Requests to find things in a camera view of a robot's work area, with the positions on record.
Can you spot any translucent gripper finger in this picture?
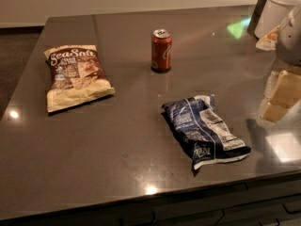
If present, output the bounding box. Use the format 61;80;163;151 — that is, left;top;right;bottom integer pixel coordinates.
270;67;301;108
261;103;288;122

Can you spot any brown sea salt chip bag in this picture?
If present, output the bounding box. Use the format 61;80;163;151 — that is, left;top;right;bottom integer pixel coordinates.
44;45;115;113

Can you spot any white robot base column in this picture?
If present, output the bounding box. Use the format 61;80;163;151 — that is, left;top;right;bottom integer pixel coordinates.
247;0;301;39

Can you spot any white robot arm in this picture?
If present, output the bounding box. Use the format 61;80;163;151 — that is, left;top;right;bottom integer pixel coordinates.
259;5;301;122

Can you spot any blue crumpled chip bag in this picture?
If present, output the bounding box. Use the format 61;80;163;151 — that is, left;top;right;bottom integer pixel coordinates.
162;94;251;170

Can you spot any red soda can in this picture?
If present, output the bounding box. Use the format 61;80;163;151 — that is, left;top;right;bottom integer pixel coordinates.
151;28;172;73

